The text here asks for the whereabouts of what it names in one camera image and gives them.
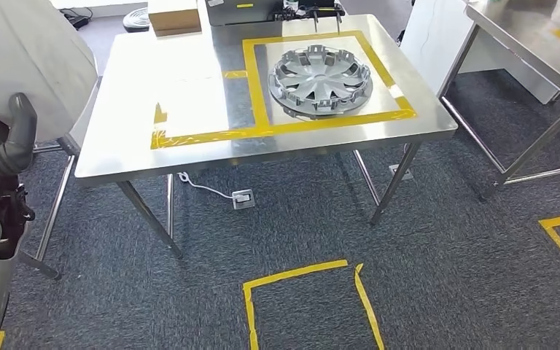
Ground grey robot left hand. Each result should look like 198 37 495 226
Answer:
0 93 38 178

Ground steel workbench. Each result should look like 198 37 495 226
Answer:
74 13 459 260

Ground white desk with steel legs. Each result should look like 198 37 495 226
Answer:
16 72 102 282

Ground black power adapters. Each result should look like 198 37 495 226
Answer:
60 7 93 31

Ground black round stool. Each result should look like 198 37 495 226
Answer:
122 7 152 34

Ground cardboard box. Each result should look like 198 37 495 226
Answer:
147 0 203 38

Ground metal floor socket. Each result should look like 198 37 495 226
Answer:
388 163 414 182
230 188 256 211

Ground yellow bench marking tape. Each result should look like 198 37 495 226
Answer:
150 29 418 150

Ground grey laptop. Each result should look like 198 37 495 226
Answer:
204 0 282 27

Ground grey wheel hubcap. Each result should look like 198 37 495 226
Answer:
267 43 374 121

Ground steel table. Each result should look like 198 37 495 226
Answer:
440 0 560 203

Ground white socket cable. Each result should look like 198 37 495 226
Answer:
176 171 236 201

